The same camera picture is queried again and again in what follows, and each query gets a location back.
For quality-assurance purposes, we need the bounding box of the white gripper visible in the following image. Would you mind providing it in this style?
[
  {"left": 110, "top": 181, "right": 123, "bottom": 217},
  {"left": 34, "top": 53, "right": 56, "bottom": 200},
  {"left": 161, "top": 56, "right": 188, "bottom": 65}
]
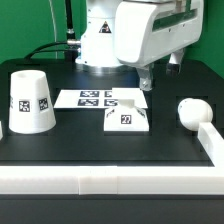
[{"left": 114, "top": 0, "right": 204, "bottom": 91}]

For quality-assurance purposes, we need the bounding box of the white lamp bulb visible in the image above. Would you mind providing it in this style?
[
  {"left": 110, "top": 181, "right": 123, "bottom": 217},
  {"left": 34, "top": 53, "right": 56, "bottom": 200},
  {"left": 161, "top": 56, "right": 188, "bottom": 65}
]
[{"left": 178, "top": 98, "right": 213, "bottom": 131}]

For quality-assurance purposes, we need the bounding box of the white lamp base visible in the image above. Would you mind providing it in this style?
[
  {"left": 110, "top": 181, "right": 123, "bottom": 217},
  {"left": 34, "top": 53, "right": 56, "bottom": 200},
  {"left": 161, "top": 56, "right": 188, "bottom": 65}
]
[{"left": 104, "top": 88, "right": 149, "bottom": 132}]

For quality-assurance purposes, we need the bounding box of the white conical lamp shade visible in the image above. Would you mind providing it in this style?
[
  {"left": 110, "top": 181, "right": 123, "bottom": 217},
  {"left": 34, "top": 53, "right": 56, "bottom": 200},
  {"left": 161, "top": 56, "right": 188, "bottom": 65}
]
[{"left": 9, "top": 70, "right": 56, "bottom": 134}]

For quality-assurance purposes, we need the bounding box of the white marker sheet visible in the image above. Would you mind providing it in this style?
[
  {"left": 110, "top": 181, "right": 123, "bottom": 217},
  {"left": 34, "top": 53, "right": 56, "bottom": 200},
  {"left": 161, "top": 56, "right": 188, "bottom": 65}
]
[{"left": 54, "top": 88, "right": 147, "bottom": 109}]

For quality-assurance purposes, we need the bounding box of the white part at left edge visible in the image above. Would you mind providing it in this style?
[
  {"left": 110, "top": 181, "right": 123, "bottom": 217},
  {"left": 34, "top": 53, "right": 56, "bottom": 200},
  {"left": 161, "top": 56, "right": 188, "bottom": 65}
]
[{"left": 0, "top": 121, "right": 3, "bottom": 141}]

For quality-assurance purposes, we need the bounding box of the black cable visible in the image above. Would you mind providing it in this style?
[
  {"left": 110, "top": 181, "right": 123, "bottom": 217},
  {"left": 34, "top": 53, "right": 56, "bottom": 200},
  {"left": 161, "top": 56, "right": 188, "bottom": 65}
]
[{"left": 23, "top": 0, "right": 82, "bottom": 61}]

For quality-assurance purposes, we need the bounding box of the thin grey cable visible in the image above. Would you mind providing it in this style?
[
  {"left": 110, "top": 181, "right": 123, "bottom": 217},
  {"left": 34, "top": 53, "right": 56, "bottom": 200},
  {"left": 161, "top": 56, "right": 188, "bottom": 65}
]
[{"left": 48, "top": 0, "right": 58, "bottom": 60}]

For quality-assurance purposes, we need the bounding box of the white frame wall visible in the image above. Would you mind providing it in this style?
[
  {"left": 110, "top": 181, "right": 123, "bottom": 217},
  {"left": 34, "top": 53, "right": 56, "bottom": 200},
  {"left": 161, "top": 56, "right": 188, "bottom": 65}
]
[{"left": 0, "top": 123, "right": 224, "bottom": 195}]

